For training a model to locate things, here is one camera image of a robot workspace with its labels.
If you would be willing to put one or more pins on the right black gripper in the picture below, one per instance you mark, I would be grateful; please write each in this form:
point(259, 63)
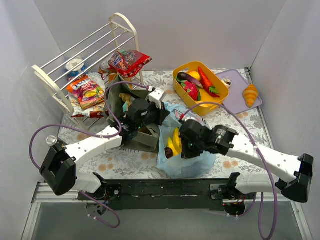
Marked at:
point(185, 139)

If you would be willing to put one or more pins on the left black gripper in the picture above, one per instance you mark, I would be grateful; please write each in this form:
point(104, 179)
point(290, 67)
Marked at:
point(163, 115)

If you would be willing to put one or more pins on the yellow banana bunch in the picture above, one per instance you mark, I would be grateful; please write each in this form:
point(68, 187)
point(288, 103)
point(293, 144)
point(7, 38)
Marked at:
point(175, 142)

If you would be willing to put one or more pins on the red apple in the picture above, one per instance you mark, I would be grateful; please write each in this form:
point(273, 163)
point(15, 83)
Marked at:
point(168, 152)

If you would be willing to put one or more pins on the light blue plastic bag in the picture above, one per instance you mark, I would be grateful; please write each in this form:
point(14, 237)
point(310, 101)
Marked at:
point(177, 167)

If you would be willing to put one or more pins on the green canvas tote bag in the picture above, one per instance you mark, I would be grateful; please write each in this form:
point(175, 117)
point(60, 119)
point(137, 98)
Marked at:
point(140, 131)

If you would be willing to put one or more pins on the brown paper snack bag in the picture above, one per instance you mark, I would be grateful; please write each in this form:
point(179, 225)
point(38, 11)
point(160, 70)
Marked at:
point(128, 125)

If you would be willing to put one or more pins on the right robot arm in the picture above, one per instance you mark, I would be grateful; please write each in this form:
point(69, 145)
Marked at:
point(288, 175)

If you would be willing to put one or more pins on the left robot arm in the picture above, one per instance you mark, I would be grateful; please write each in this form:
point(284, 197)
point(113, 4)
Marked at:
point(60, 167)

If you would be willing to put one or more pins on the pink dragon fruit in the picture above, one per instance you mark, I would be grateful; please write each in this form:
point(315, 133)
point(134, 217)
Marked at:
point(191, 89)

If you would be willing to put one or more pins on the purple eggplant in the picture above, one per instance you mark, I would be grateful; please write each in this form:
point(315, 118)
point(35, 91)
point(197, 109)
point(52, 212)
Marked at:
point(182, 76)

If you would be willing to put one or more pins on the red chili pepper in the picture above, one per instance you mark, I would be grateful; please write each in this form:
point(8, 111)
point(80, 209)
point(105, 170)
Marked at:
point(207, 84)

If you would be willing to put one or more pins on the red snack bag lower shelf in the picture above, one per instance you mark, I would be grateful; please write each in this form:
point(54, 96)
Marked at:
point(128, 63)

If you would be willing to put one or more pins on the purple tray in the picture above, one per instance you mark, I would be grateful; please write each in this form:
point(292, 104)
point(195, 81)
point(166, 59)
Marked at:
point(235, 101)

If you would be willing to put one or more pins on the chocolate white donut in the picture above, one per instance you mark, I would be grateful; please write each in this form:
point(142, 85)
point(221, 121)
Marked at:
point(227, 82)

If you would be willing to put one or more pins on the colourful fruit candy bag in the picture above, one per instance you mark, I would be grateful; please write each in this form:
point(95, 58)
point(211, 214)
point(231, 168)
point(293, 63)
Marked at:
point(87, 92)

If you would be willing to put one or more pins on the white metal shelf rack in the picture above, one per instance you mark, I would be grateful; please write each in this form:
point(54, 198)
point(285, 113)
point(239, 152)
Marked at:
point(83, 57)

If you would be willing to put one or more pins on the orange croissant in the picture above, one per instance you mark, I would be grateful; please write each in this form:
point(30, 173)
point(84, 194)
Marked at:
point(250, 95)

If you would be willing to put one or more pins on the blue white tin can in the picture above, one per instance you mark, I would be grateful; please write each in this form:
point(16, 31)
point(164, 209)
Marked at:
point(75, 66)

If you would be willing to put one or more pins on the dark drink can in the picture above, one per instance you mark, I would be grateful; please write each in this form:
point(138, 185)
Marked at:
point(53, 140)

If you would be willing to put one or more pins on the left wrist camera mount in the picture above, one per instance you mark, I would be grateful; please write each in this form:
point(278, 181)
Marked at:
point(157, 96)

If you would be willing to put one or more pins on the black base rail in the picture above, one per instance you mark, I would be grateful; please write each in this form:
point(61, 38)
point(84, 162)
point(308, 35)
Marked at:
point(160, 194)

